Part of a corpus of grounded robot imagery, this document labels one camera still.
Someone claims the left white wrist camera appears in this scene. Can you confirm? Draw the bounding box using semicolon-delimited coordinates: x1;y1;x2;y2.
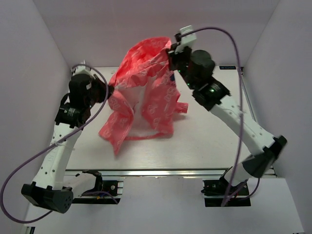
71;61;94;79

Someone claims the right blue corner label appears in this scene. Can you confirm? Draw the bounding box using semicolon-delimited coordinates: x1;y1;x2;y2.
219;66;236;70

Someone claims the aluminium rail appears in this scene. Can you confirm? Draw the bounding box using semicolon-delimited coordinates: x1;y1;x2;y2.
238;67;277;176
64;167;277;178

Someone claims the pink patterned hooded jacket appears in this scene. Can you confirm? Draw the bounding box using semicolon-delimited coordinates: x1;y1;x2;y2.
98;37;188;155

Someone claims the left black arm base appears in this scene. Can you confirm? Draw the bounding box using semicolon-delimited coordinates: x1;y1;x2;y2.
72;170;124;205

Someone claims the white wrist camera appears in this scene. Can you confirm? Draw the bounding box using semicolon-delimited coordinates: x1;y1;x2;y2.
174;25;197;54
71;61;94;79

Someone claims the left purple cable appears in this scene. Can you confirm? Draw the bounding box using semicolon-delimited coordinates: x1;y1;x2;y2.
0;63;109;224

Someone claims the aluminium right side rail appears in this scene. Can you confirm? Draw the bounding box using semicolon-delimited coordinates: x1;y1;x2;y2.
238;67;277;176

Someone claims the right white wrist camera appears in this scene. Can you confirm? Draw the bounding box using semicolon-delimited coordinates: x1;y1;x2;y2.
174;25;197;54

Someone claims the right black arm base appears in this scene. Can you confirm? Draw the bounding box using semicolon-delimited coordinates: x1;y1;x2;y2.
201;179;251;208

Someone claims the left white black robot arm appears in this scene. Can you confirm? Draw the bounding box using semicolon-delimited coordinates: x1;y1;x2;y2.
21;74;114;214

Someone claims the aluminium front rail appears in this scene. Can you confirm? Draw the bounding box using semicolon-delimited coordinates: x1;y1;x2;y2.
64;167;277;178

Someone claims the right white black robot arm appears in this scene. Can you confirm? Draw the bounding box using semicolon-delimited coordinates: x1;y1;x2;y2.
166;47;287;195

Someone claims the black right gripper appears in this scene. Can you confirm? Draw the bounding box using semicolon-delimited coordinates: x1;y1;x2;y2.
166;43;197;90

